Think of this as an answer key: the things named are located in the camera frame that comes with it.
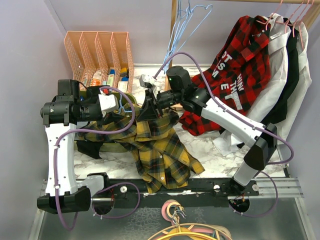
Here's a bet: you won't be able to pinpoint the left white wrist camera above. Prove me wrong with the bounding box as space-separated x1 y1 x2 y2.
98 88 119 116

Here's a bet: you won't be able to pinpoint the small boxes in organizer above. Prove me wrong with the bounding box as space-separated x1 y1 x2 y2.
81 68 129 93

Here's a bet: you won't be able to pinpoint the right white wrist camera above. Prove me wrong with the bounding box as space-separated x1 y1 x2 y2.
139 74 159 94

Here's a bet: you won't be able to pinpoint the pile of coloured hangers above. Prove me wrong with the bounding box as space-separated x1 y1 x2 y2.
149 199 232 240

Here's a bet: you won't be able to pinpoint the black hanging shirt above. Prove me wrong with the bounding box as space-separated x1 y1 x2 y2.
251 24 299 140

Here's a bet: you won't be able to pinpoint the yellow plaid shirt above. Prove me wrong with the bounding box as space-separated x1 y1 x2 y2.
75 109 205 194

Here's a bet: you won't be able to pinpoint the pink wire hangers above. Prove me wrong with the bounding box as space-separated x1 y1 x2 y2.
253 0 320 37

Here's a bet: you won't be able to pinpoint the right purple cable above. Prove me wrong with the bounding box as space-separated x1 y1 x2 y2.
152 51 295 217

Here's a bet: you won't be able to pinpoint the white hanging shirt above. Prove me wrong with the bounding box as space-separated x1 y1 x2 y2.
212 20 313 156

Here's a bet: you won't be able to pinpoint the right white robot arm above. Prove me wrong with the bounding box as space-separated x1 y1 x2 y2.
137 66 277 196

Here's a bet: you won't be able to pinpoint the black mounting rail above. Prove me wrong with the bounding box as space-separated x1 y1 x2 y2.
91 178 259 209

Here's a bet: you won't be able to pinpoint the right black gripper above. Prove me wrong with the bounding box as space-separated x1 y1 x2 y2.
135 89 182 123

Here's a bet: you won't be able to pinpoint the purple cable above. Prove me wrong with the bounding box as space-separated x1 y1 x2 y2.
53 86 142 231
152 51 295 217

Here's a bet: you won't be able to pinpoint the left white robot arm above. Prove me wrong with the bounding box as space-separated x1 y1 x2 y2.
37 79 111 214

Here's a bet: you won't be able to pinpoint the red black plaid shirt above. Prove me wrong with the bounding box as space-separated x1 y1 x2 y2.
178 14 272 137

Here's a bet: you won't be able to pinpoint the single blue wire hanger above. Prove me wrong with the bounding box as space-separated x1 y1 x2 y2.
114 92 142 117

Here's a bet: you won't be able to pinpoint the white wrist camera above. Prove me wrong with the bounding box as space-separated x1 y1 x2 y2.
98 88 119 116
139 74 159 94

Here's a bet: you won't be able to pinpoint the blue wire hangers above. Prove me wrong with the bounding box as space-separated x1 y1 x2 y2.
163 0 213 72

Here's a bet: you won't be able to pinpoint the black shirt in bin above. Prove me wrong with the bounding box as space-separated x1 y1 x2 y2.
75 84 104 160

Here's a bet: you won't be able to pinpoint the wooden clothes rack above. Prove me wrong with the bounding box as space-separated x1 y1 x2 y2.
162 0 320 113

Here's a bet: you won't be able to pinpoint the green plastic laundry bin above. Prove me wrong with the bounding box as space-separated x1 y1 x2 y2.
77 85 138 154

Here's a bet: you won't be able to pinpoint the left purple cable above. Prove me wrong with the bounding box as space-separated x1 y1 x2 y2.
53 86 142 231

